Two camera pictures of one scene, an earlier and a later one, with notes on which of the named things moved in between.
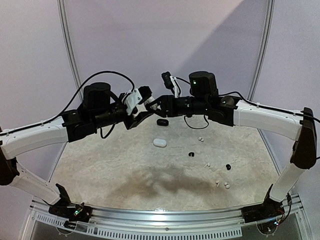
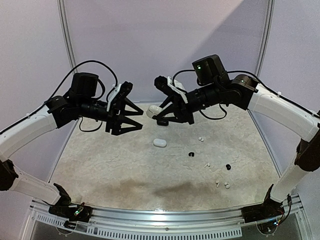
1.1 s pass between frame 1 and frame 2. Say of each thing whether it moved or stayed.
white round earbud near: stayed
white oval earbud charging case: stayed
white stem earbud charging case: moved
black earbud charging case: stayed
